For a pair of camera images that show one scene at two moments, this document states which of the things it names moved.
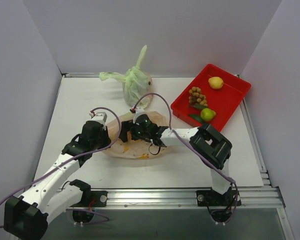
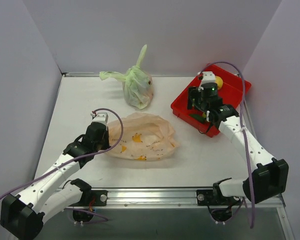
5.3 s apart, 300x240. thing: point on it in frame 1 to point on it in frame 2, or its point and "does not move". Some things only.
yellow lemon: (215, 82) does not move
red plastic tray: (214, 88) does not move
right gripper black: (125, 130) to (194, 97)
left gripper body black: (100, 135) does not move
